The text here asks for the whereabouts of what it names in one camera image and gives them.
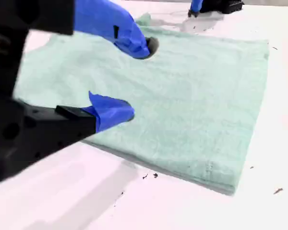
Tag pale green T-shirt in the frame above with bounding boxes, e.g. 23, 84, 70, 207
14, 13, 270, 196

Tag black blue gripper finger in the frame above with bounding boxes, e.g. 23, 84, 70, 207
23, 90, 135, 168

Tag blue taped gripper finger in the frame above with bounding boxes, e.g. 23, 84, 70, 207
187, 0, 204, 17
73, 0, 160, 60

